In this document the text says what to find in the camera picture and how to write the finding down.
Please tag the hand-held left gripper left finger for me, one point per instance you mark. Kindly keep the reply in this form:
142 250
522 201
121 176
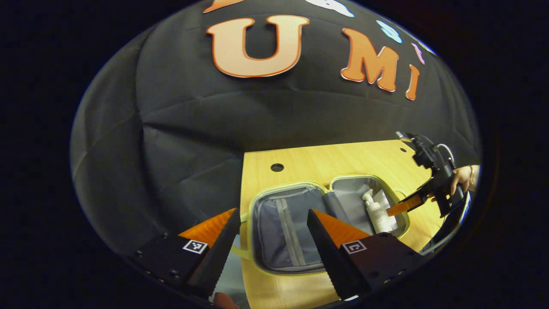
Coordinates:
223 253

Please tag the white pump bottle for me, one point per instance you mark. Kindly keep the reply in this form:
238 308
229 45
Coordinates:
376 212

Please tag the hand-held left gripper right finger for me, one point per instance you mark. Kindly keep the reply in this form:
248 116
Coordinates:
326 253

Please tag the cream yellow suitcase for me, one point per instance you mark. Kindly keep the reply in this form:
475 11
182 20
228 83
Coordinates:
283 227

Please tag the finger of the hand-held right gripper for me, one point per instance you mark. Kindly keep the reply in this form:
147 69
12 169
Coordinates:
405 206

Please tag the black backdrop cloth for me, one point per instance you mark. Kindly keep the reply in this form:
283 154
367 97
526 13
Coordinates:
193 128

